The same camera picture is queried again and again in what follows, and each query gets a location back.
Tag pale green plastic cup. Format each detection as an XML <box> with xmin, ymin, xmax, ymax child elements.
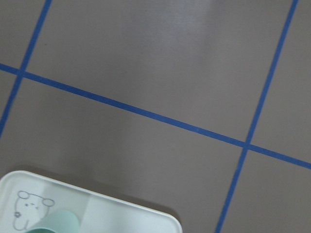
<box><xmin>25</xmin><ymin>210</ymin><xmax>80</xmax><ymax>233</ymax></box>

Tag cream rabbit print tray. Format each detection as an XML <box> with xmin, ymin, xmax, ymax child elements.
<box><xmin>0</xmin><ymin>171</ymin><xmax>183</xmax><ymax>233</ymax></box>

